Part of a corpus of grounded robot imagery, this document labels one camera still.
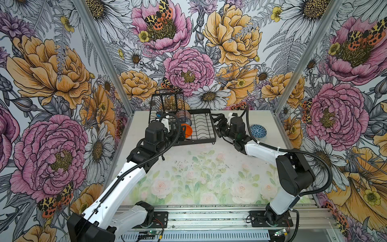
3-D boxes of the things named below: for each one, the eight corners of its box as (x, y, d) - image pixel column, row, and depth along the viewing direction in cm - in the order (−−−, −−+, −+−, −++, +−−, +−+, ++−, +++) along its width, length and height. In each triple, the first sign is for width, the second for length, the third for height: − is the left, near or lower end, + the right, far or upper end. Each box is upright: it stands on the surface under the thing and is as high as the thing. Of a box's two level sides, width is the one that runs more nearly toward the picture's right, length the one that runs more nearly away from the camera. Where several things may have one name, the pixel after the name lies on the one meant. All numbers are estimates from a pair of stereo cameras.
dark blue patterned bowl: (252, 138, 108) (254, 134, 104) (249, 128, 114) (251, 124, 110) (265, 138, 108) (267, 134, 104) (262, 128, 114) (264, 124, 110)
